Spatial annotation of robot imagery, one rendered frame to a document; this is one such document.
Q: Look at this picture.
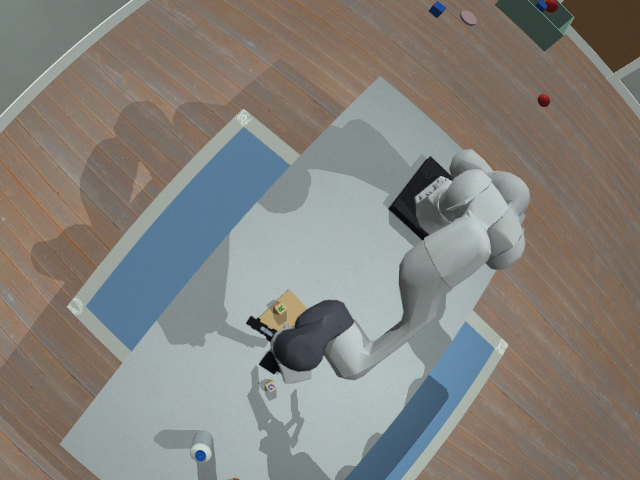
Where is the tan flat mat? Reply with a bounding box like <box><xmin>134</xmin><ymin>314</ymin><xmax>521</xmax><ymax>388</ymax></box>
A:
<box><xmin>259</xmin><ymin>289</ymin><xmax>308</xmax><ymax>331</ymax></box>

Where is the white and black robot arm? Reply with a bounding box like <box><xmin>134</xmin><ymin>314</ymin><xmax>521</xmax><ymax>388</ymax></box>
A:
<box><xmin>259</xmin><ymin>149</ymin><xmax>530</xmax><ymax>384</ymax></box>

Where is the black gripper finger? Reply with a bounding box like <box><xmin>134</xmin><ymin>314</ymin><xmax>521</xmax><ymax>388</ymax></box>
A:
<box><xmin>246</xmin><ymin>316</ymin><xmax>277</xmax><ymax>342</ymax></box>

